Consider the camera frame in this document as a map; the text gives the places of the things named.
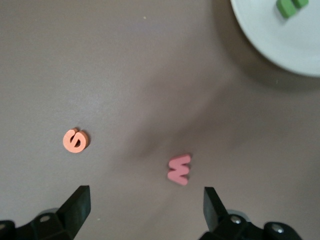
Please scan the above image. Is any beige plate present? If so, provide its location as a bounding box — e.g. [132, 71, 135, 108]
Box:
[229, 0, 320, 78]

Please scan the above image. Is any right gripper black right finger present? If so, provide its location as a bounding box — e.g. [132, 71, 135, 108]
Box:
[198, 186, 305, 240]

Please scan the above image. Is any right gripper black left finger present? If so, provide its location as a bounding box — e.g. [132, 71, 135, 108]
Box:
[0, 185, 91, 240]

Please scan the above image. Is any pink foam letter w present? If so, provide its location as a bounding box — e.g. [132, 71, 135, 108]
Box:
[166, 153, 192, 186]

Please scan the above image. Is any green foam letter u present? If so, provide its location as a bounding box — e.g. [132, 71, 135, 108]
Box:
[276, 0, 310, 19]

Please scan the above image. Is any orange foam letter e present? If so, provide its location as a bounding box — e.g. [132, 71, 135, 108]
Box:
[62, 127, 90, 154]

